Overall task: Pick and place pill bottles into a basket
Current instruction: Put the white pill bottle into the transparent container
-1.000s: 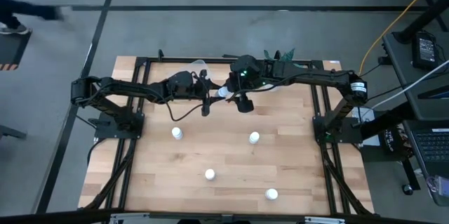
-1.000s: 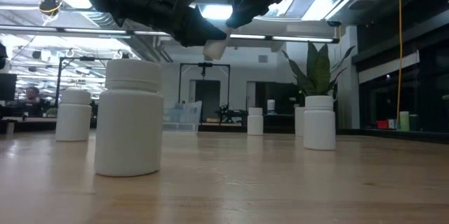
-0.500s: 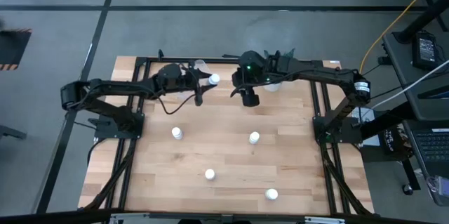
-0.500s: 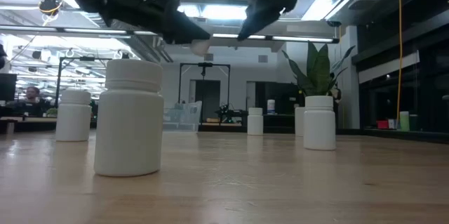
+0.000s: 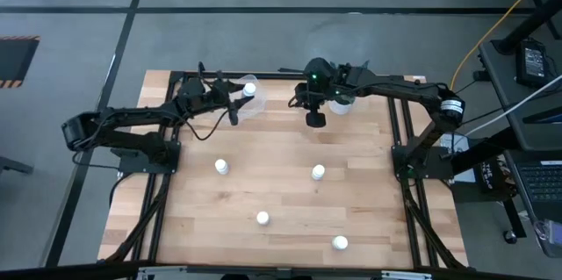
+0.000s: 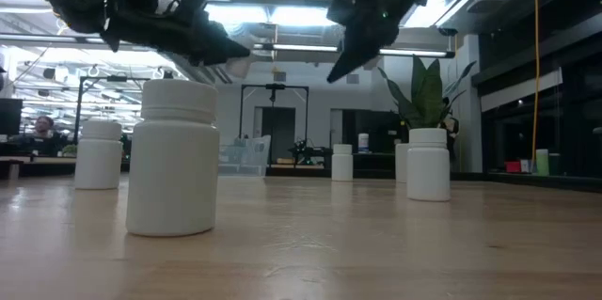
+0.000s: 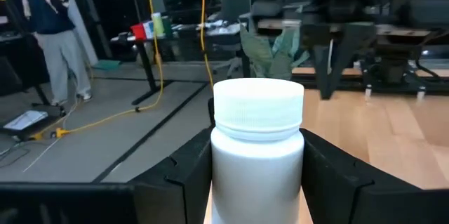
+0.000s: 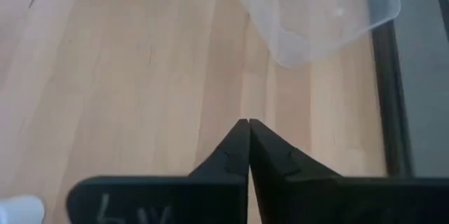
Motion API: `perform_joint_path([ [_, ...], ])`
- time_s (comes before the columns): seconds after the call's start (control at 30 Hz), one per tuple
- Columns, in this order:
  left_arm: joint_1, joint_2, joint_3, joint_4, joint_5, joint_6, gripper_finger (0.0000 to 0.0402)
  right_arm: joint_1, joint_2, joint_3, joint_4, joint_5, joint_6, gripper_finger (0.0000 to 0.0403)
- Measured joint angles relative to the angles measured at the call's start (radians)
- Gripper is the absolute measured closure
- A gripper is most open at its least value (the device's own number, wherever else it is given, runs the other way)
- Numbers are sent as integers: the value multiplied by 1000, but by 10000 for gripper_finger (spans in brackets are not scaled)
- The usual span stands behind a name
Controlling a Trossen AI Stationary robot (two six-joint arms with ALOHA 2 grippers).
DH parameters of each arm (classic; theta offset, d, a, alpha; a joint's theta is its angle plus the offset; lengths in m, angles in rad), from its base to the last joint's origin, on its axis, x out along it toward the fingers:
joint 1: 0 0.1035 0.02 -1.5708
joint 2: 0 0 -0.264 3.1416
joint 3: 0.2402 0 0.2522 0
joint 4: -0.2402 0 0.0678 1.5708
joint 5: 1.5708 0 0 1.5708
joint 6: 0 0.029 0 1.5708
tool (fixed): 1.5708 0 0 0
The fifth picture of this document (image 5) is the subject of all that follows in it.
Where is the striped floor hatch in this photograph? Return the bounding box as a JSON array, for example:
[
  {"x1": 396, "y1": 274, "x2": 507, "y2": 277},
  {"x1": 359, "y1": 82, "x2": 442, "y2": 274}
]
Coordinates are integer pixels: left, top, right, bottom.
[{"x1": 0, "y1": 35, "x2": 41, "y2": 90}]

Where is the black chair base leg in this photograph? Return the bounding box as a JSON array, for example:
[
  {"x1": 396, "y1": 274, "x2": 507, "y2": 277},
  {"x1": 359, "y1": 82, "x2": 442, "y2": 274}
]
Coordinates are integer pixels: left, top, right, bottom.
[{"x1": 0, "y1": 155, "x2": 35, "y2": 176}]

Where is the long yellow cable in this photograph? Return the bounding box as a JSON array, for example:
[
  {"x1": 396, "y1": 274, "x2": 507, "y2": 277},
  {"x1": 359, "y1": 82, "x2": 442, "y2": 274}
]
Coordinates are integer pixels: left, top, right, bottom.
[{"x1": 447, "y1": 0, "x2": 562, "y2": 92}]

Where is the black power adapter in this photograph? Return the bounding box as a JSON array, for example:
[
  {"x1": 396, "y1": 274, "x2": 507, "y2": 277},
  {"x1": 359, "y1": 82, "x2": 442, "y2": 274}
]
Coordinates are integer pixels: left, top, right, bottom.
[{"x1": 515, "y1": 38, "x2": 550, "y2": 88}]

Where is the white plant pot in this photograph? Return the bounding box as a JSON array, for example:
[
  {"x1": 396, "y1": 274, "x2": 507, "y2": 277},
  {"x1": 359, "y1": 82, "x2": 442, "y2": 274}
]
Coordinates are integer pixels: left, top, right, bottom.
[{"x1": 328, "y1": 97, "x2": 357, "y2": 116}]

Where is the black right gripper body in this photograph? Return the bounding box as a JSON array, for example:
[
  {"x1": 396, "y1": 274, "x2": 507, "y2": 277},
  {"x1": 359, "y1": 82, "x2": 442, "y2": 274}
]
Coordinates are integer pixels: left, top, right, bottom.
[{"x1": 294, "y1": 56, "x2": 352, "y2": 129}]

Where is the black desk leg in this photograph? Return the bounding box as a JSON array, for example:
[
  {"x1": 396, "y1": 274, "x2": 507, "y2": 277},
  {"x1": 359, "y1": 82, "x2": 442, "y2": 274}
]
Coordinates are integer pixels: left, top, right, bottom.
[{"x1": 491, "y1": 0, "x2": 562, "y2": 55}]

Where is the black laptop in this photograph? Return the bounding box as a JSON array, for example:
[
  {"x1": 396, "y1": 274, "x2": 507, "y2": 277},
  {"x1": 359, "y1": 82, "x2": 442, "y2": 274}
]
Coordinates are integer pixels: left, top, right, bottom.
[{"x1": 504, "y1": 150, "x2": 562, "y2": 228}]

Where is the black stand with caster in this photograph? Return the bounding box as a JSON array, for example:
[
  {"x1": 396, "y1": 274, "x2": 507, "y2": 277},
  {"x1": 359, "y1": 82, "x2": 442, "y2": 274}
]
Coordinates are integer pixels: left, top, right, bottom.
[{"x1": 500, "y1": 196, "x2": 528, "y2": 246}]

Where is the black box with print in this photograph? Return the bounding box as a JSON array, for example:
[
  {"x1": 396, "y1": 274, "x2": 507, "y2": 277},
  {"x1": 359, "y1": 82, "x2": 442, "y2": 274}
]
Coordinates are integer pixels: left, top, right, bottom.
[{"x1": 476, "y1": 156, "x2": 517, "y2": 193}]

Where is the clear plastic basket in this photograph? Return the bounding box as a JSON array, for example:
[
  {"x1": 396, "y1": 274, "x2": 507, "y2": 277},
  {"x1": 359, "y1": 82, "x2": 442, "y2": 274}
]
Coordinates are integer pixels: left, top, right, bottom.
[{"x1": 214, "y1": 73, "x2": 268, "y2": 127}]

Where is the white paper sheet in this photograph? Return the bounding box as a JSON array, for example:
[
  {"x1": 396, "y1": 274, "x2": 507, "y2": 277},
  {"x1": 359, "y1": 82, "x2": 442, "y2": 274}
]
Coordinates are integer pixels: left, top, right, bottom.
[{"x1": 441, "y1": 133, "x2": 478, "y2": 184}]

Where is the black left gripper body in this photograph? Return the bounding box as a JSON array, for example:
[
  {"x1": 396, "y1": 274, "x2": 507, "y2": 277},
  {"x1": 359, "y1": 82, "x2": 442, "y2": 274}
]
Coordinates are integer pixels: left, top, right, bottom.
[{"x1": 205, "y1": 78, "x2": 241, "y2": 126}]

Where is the white cable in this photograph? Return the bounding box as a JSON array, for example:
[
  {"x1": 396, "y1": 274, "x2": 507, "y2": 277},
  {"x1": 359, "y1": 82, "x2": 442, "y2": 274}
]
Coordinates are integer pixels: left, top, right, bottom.
[{"x1": 465, "y1": 75, "x2": 562, "y2": 136}]

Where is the clear plastic bag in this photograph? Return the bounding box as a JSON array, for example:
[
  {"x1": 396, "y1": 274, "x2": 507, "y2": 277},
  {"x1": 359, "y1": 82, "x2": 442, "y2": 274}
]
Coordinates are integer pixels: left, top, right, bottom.
[{"x1": 533, "y1": 218, "x2": 562, "y2": 258}]

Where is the black aluminium table frame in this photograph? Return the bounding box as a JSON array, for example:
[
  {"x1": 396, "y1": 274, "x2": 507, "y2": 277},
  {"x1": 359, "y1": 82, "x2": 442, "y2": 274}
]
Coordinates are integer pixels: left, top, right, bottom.
[{"x1": 103, "y1": 68, "x2": 467, "y2": 272}]

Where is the dark grey desk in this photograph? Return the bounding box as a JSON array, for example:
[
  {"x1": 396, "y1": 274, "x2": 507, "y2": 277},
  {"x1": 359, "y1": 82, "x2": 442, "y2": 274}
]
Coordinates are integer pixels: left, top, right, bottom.
[{"x1": 477, "y1": 38, "x2": 562, "y2": 154}]

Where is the silver metal bracket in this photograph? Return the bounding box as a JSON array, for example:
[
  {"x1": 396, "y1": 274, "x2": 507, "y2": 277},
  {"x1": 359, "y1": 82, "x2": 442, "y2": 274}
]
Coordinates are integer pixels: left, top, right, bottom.
[
  {"x1": 136, "y1": 265, "x2": 190, "y2": 280},
  {"x1": 380, "y1": 269, "x2": 434, "y2": 280}
]

